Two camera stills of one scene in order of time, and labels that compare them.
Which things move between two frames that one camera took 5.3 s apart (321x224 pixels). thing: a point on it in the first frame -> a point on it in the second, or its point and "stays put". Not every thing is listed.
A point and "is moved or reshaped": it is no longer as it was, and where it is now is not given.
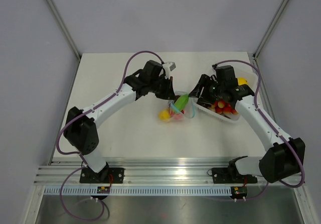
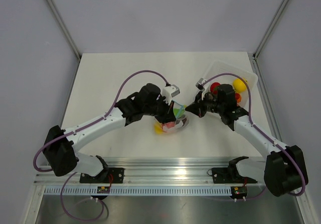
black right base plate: [228, 175] stays put
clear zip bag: [182, 106] is moved or reshaped
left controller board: [103, 190] stays put
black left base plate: [107, 176] stays put
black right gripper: [204, 81] -> [197, 106]
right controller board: [238, 192] stays put
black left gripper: [168, 93] -> [168, 115]
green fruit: [181, 102] -> [177, 111]
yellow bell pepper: [164, 115] is moved or reshaped
